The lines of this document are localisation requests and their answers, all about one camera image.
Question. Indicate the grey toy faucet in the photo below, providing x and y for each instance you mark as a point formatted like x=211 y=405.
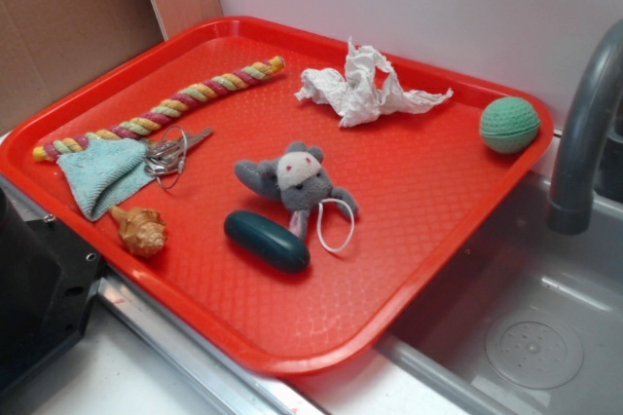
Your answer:
x=589 y=158

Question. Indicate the crumpled white paper towel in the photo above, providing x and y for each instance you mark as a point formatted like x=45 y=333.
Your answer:
x=367 y=89

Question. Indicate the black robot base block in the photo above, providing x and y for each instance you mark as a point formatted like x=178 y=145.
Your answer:
x=48 y=280

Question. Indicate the red plastic tray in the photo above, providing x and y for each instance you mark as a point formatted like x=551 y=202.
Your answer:
x=423 y=183

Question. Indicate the dark green plastic pickle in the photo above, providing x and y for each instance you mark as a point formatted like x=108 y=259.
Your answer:
x=267 y=240

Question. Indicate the light blue folded cloth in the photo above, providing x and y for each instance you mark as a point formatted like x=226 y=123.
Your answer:
x=106 y=174

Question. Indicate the brown cardboard panel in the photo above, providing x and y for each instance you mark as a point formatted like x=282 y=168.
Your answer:
x=50 y=48

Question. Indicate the multicolour braided rope toy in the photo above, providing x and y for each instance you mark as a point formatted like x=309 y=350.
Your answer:
x=167 y=111

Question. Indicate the tan plastic seashell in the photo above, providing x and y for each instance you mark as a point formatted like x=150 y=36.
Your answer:
x=142 y=230

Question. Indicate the grey plastic toy sink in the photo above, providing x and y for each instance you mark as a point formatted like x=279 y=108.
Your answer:
x=522 y=320

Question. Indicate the silver keys on ring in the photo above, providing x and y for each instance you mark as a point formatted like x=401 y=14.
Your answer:
x=166 y=159

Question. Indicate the green foam ball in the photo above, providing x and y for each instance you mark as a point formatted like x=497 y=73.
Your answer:
x=509 y=125

